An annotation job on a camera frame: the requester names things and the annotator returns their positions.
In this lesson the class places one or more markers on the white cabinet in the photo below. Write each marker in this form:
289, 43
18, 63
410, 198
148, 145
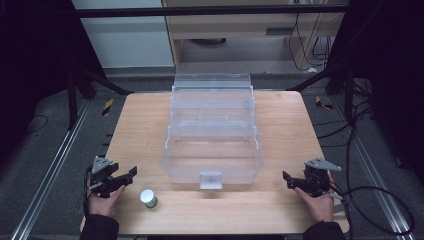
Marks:
123, 36

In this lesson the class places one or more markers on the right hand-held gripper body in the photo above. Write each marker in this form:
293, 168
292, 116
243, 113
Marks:
318, 176

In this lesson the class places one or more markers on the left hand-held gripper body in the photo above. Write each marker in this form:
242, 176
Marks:
101, 173

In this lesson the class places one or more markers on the aluminium floor rail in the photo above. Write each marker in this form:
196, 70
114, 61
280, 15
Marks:
376, 173
50, 170

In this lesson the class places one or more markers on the black horizontal bar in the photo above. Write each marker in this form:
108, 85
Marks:
206, 11

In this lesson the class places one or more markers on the yellow black tape marker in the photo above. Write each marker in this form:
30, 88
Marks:
323, 103
107, 107

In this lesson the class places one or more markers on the black metal stand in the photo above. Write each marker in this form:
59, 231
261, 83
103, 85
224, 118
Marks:
336, 76
78, 83

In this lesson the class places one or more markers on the clear plastic storage box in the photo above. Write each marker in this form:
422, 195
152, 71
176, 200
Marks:
212, 143

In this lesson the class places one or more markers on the person's right hand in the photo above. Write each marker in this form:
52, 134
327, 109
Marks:
318, 205

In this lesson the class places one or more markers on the person's left hand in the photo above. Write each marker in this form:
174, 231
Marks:
104, 204

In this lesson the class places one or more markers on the light wooden cabinet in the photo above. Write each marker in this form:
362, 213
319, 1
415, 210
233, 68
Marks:
253, 33

